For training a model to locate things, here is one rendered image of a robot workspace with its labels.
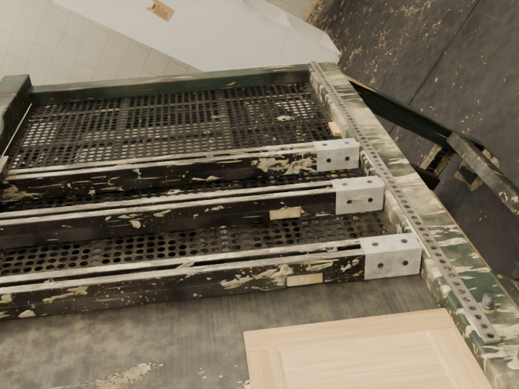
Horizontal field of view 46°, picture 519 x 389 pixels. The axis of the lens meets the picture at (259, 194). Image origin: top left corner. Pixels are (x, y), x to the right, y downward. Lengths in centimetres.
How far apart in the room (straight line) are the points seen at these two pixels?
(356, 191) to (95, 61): 491
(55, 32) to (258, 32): 228
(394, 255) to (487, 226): 138
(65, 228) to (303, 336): 68
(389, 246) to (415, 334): 22
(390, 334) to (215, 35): 368
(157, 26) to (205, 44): 37
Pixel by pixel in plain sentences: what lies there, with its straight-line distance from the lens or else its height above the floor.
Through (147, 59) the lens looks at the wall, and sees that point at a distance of 620.
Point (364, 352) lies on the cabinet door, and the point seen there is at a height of 105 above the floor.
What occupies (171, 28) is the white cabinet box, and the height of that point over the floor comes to 125.
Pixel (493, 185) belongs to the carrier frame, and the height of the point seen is 18.
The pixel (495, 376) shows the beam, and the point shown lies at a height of 90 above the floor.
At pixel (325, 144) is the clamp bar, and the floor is 100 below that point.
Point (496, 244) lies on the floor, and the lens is 263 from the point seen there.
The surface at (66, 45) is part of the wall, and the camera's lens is 625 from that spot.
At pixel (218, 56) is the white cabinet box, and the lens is 471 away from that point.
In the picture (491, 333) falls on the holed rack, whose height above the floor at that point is 88.
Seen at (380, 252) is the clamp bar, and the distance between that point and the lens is 134.
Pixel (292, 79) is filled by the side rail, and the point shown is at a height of 95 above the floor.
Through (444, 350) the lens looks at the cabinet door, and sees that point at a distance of 121.
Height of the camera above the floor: 169
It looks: 19 degrees down
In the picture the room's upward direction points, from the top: 68 degrees counter-clockwise
